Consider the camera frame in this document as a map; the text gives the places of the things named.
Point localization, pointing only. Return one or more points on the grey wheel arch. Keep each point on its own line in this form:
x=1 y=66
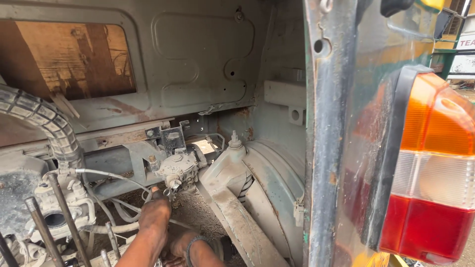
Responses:
x=278 y=178

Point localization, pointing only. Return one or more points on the person's left fingers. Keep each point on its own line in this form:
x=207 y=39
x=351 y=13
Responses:
x=155 y=192

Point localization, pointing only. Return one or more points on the grey dusty carburetor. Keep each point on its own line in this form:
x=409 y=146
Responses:
x=178 y=170

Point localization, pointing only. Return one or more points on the grey metal mounting bracket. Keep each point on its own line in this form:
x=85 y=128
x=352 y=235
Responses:
x=173 y=139

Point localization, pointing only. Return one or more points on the short threaded metal stud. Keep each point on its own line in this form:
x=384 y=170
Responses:
x=105 y=258
x=112 y=239

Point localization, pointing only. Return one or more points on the dark metal rod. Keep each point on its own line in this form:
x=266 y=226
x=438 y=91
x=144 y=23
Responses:
x=7 y=252

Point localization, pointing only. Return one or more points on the green vehicle body pillar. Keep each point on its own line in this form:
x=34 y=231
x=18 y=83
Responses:
x=334 y=148

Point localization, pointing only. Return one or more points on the orange white red tail lamp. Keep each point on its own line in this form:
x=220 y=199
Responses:
x=434 y=170

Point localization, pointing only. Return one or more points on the dusty engine intake housing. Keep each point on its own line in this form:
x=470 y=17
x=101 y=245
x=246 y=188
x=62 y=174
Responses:
x=63 y=207

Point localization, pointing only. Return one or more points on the long threaded metal stud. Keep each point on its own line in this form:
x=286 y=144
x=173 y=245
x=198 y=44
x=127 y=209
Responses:
x=68 y=218
x=43 y=231

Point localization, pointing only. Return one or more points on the dusty grey frame beam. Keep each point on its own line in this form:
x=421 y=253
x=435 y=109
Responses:
x=241 y=222

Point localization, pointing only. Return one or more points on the person's left hand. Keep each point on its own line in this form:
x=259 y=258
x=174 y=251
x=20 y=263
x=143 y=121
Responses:
x=155 y=217

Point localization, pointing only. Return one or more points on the grey metal firewall panel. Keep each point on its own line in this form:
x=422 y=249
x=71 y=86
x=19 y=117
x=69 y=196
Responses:
x=193 y=55

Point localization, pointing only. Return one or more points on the white fluid reservoir tank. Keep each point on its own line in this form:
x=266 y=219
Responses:
x=226 y=163

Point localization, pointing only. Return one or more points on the white shop sign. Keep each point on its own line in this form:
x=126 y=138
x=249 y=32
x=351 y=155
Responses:
x=464 y=52

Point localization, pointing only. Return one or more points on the person's right hand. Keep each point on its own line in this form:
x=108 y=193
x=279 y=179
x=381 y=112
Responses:
x=176 y=246

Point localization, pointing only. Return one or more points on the white plastic connector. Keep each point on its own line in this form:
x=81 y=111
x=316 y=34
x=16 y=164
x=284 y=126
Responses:
x=299 y=211

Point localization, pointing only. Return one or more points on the grey box bracket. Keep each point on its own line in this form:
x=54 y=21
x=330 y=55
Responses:
x=284 y=98

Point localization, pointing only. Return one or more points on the brown wooden board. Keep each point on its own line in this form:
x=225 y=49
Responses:
x=63 y=55

